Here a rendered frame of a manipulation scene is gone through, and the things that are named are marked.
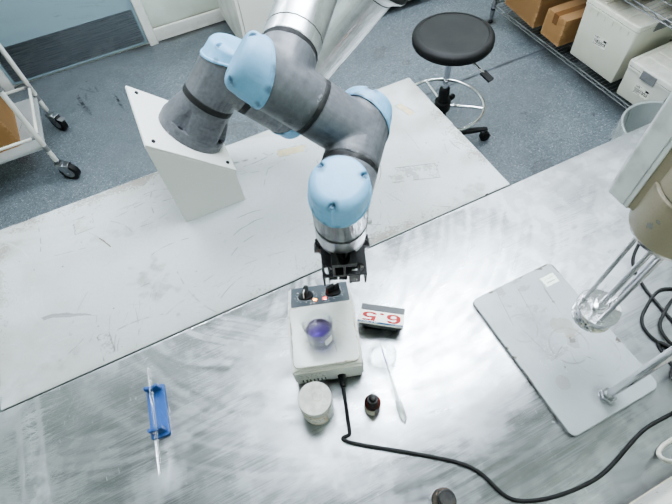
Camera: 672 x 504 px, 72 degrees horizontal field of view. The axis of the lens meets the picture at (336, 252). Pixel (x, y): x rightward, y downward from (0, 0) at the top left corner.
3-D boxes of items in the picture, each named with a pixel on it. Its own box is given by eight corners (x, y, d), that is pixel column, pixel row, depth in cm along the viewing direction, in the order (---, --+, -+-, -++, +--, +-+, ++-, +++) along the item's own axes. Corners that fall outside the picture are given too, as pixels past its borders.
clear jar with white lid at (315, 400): (306, 391, 87) (300, 378, 81) (337, 396, 87) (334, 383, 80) (300, 424, 84) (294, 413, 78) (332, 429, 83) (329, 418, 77)
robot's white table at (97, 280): (140, 359, 189) (-12, 233, 114) (395, 245, 212) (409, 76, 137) (169, 475, 164) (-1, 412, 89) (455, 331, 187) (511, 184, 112)
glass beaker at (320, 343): (339, 329, 85) (336, 310, 78) (331, 357, 82) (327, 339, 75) (308, 322, 86) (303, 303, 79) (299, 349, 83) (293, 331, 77)
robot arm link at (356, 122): (341, 57, 56) (317, 132, 53) (408, 105, 61) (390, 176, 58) (310, 85, 63) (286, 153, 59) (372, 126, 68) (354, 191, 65)
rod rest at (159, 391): (148, 390, 90) (140, 384, 87) (165, 384, 90) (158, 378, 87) (153, 441, 84) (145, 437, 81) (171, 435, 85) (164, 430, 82)
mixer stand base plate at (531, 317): (470, 302, 95) (471, 300, 94) (548, 264, 99) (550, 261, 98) (571, 439, 80) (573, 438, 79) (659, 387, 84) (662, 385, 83)
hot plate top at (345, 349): (289, 310, 88) (288, 308, 87) (351, 301, 88) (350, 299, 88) (294, 370, 82) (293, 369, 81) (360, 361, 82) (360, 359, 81)
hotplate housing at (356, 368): (289, 295, 99) (283, 276, 92) (349, 286, 99) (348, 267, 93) (297, 398, 87) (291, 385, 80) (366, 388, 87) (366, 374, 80)
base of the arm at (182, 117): (152, 101, 104) (170, 63, 100) (212, 122, 115) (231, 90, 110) (165, 141, 96) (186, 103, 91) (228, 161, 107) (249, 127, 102)
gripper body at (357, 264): (322, 287, 77) (317, 265, 66) (319, 239, 80) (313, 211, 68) (368, 283, 77) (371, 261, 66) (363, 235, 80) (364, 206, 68)
